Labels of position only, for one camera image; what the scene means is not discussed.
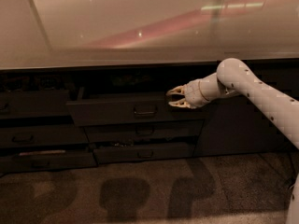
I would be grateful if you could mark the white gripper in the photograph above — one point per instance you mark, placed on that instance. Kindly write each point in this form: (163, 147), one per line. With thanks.
(192, 94)

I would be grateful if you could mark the grey drawer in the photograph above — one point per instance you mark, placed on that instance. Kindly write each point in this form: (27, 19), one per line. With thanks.
(30, 163)
(149, 152)
(124, 108)
(38, 136)
(33, 104)
(138, 131)

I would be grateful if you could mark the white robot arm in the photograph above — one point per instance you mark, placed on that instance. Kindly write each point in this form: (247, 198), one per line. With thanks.
(233, 77)

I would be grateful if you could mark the items in left drawer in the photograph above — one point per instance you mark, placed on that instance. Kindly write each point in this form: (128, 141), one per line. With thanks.
(30, 83)

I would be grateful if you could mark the grey cabinet door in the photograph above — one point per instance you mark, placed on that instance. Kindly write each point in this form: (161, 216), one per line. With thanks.
(235, 126)

